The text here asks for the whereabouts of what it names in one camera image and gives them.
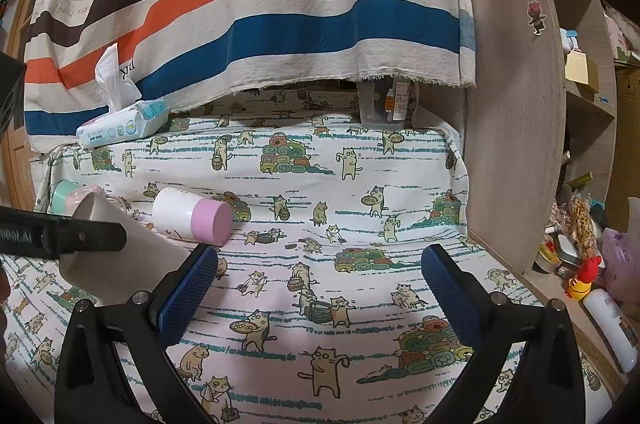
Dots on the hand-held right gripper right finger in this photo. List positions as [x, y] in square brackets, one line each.
[447, 294]

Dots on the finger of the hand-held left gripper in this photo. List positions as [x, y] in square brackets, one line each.
[60, 234]

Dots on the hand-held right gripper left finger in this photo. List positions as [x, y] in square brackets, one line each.
[190, 294]

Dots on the beige cup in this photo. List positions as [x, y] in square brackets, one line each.
[130, 264]

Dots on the green cup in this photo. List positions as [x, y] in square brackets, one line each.
[61, 196]

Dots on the white cup with pink base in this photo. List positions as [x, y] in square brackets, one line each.
[175, 214]

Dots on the wet wipes pack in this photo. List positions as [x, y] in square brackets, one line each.
[120, 124]

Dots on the red yellow chicken toy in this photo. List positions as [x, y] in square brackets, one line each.
[585, 279]

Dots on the cat printed cloth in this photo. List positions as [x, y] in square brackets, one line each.
[320, 214]

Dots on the snack bag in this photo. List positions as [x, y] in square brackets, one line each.
[582, 221]

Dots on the white bottle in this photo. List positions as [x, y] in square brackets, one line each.
[610, 329]

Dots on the pink plastic bag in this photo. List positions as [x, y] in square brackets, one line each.
[622, 261]

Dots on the wooden shelf unit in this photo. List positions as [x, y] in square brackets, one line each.
[515, 129]

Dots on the clear plastic container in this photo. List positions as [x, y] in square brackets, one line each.
[382, 104]

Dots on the small cardboard box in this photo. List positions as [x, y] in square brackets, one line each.
[580, 72]

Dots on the striped cloth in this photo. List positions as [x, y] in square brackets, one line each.
[280, 4]

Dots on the cartoon sticker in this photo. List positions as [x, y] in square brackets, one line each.
[536, 14]

